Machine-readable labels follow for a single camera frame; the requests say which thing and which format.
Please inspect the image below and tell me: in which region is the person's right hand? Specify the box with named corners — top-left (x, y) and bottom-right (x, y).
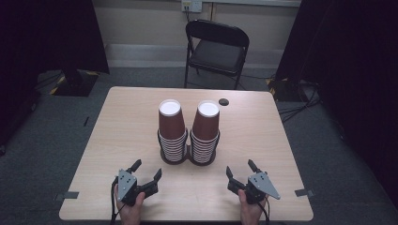
top-left (237, 188), bottom-right (268, 225)

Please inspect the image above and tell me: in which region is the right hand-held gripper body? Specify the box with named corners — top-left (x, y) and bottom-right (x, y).
top-left (226, 171), bottom-right (282, 205)

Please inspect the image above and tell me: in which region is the black folding chair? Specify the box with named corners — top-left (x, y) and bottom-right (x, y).
top-left (183, 19), bottom-right (251, 91)

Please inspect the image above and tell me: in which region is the black stand base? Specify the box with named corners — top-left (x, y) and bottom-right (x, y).
top-left (49, 68), bottom-right (100, 98)
top-left (266, 77), bottom-right (302, 103)

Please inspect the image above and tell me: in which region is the person's left hand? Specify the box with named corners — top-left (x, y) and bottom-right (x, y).
top-left (114, 184), bottom-right (146, 225)

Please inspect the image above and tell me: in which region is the bundle of black floor cables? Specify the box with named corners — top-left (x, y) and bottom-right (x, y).
top-left (277, 79), bottom-right (324, 124)

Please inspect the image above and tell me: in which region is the white wall socket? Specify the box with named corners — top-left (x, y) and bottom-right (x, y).
top-left (180, 0), bottom-right (204, 14)

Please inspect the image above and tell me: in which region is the grey tape strip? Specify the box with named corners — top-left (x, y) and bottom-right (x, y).
top-left (294, 187), bottom-right (315, 198)
top-left (54, 190), bottom-right (80, 202)

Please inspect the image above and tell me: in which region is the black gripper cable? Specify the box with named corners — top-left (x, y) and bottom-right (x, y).
top-left (109, 176), bottom-right (120, 225)
top-left (256, 196), bottom-right (271, 225)

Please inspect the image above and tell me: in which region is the stack of brown paper cups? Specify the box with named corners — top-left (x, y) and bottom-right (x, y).
top-left (158, 98), bottom-right (189, 163)
top-left (190, 99), bottom-right (221, 164)

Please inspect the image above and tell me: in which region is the dark curtain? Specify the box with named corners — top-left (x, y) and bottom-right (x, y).
top-left (274, 0), bottom-right (398, 207)
top-left (0, 0), bottom-right (111, 148)

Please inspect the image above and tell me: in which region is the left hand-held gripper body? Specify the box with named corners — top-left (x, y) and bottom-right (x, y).
top-left (116, 168), bottom-right (160, 207)

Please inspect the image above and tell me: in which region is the black wire cup holder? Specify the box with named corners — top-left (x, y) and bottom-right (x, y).
top-left (156, 127), bottom-right (222, 167)

